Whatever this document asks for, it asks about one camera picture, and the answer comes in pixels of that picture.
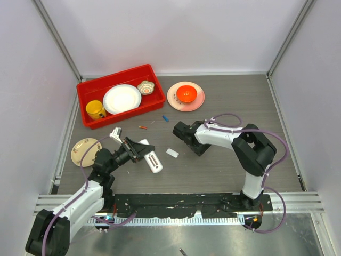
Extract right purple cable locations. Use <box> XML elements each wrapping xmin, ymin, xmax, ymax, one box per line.
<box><xmin>204</xmin><ymin>113</ymin><xmax>290</xmax><ymax>235</ymax></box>

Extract pink plate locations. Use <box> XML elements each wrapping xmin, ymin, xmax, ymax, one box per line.
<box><xmin>167</xmin><ymin>81</ymin><xmax>205</xmax><ymax>112</ymax></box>

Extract white battery cover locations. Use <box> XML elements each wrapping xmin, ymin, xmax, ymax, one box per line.
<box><xmin>166</xmin><ymin>148</ymin><xmax>179</xmax><ymax>158</ymax></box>

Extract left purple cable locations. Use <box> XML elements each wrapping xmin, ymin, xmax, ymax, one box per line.
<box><xmin>42</xmin><ymin>134</ymin><xmax>138</xmax><ymax>256</ymax></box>

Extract orange bowl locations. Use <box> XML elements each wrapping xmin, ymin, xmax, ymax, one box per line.
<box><xmin>176</xmin><ymin>85</ymin><xmax>198</xmax><ymax>103</ymax></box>

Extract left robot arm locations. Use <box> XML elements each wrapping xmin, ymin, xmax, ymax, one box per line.
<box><xmin>25</xmin><ymin>137</ymin><xmax>155</xmax><ymax>255</ymax></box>

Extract cream floral plate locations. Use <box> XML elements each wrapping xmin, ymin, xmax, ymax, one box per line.
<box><xmin>70</xmin><ymin>138</ymin><xmax>102</xmax><ymax>167</ymax></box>

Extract small dark object on floor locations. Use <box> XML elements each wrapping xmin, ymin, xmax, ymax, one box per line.
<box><xmin>179</xmin><ymin>248</ymin><xmax>187</xmax><ymax>256</ymax></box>

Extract white paper plate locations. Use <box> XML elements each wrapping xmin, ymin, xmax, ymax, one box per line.
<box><xmin>103</xmin><ymin>84</ymin><xmax>142</xmax><ymax>115</ymax></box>

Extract small flower-shaped bowl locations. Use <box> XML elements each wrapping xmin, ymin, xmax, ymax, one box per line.
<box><xmin>137</xmin><ymin>81</ymin><xmax>155</xmax><ymax>95</ymax></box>

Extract yellow mug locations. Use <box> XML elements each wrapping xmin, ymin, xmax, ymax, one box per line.
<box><xmin>85</xmin><ymin>100</ymin><xmax>106</xmax><ymax>121</ymax></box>

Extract white cable duct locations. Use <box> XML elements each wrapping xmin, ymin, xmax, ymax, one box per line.
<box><xmin>84</xmin><ymin>215</ymin><xmax>245</xmax><ymax>227</ymax></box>

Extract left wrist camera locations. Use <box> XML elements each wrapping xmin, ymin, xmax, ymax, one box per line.
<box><xmin>109</xmin><ymin>127</ymin><xmax>123</xmax><ymax>144</ymax></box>

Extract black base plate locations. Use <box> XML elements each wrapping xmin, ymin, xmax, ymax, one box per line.
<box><xmin>96</xmin><ymin>193</ymin><xmax>273</xmax><ymax>219</ymax></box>

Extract red plastic bin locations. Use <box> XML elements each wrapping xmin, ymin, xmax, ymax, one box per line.
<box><xmin>77</xmin><ymin>64</ymin><xmax>166</xmax><ymax>130</ymax></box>

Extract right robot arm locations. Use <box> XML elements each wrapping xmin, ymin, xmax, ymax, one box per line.
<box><xmin>173</xmin><ymin>119</ymin><xmax>277</xmax><ymax>211</ymax></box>

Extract purple cable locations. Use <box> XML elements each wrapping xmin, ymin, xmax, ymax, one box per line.
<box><xmin>204</xmin><ymin>113</ymin><xmax>290</xmax><ymax>235</ymax></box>
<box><xmin>42</xmin><ymin>134</ymin><xmax>138</xmax><ymax>256</ymax></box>

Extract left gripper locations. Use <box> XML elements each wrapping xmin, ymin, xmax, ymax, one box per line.
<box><xmin>107</xmin><ymin>137</ymin><xmax>154</xmax><ymax>173</ymax></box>

